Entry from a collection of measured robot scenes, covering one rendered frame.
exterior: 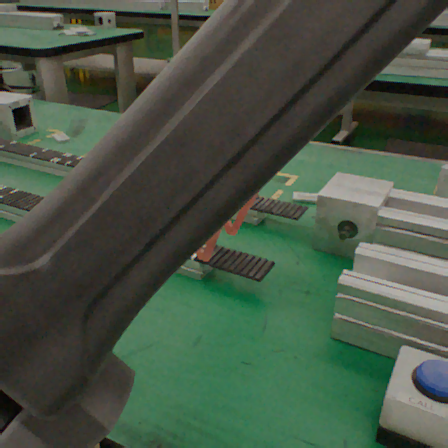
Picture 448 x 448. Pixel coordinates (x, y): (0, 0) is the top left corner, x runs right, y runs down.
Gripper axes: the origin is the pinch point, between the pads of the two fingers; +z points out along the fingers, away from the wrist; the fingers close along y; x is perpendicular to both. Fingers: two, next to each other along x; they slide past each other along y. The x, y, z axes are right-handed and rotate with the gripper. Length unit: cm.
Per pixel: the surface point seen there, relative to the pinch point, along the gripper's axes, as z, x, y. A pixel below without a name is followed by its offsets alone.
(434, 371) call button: -1.8, -29.7, -13.0
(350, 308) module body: 0.5, -20.1, -5.0
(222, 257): 2.7, -0.5, 0.4
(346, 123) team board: 69, 58, 285
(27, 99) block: -2, 75, 35
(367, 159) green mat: 7, -6, 58
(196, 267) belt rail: 3.8, 2.3, -2.2
